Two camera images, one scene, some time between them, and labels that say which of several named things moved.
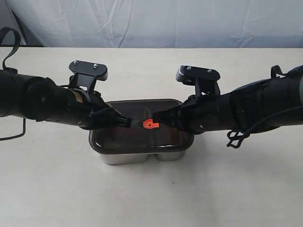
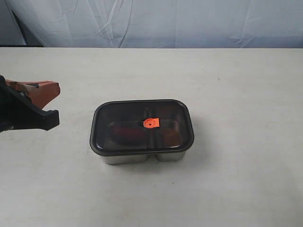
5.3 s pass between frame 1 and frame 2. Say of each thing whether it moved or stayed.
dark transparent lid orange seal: stayed
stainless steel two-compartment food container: stayed
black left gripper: moved
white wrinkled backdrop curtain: stayed
